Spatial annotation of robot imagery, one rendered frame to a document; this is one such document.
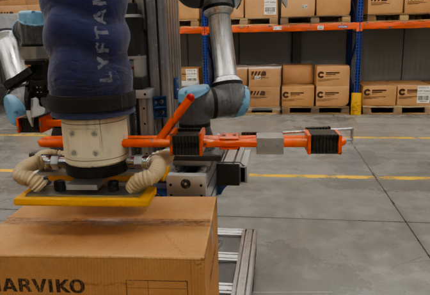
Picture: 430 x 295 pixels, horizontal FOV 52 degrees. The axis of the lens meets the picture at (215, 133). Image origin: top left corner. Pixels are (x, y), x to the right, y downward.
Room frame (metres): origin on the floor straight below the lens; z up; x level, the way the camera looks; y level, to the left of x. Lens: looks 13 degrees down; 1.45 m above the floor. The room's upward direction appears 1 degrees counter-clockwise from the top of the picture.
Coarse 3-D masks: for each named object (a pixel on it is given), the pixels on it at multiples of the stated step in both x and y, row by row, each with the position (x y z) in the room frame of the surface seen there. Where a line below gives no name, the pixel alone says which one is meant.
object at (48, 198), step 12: (60, 180) 1.08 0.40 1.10; (24, 192) 1.08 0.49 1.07; (36, 192) 1.06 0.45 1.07; (48, 192) 1.06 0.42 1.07; (60, 192) 1.06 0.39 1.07; (72, 192) 1.06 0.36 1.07; (84, 192) 1.05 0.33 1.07; (96, 192) 1.05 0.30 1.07; (108, 192) 1.05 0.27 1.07; (120, 192) 1.05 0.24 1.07; (144, 192) 1.06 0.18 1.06; (156, 192) 1.10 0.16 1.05; (24, 204) 1.03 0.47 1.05; (36, 204) 1.03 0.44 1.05; (48, 204) 1.03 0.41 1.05; (60, 204) 1.02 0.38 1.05; (72, 204) 1.02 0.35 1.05; (84, 204) 1.02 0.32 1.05; (96, 204) 1.02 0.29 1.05; (108, 204) 1.01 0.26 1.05; (120, 204) 1.01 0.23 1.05; (132, 204) 1.01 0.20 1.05; (144, 204) 1.01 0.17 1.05
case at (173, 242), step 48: (0, 240) 1.06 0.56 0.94; (48, 240) 1.05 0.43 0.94; (96, 240) 1.05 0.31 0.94; (144, 240) 1.04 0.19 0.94; (192, 240) 1.03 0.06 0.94; (0, 288) 0.98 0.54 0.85; (48, 288) 0.97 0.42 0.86; (96, 288) 0.96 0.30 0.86; (144, 288) 0.95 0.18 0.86; (192, 288) 0.94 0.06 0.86
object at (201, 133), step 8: (176, 128) 1.17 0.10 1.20; (184, 128) 1.19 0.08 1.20; (192, 128) 1.19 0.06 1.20; (200, 128) 1.18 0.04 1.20; (176, 136) 1.10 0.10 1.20; (184, 136) 1.09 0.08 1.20; (192, 136) 1.09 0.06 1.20; (200, 136) 1.10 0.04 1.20; (176, 144) 1.10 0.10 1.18; (184, 144) 1.10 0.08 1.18; (192, 144) 1.10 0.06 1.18; (200, 144) 1.10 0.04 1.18; (176, 152) 1.10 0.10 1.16; (184, 152) 1.09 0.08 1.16; (192, 152) 1.09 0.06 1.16; (200, 152) 1.10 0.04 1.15
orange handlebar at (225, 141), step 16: (48, 144) 1.14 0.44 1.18; (128, 144) 1.13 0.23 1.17; (144, 144) 1.12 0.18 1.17; (160, 144) 1.12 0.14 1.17; (208, 144) 1.11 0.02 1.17; (224, 144) 1.10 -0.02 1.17; (240, 144) 1.10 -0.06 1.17; (256, 144) 1.10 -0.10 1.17; (288, 144) 1.09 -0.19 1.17; (304, 144) 1.09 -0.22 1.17
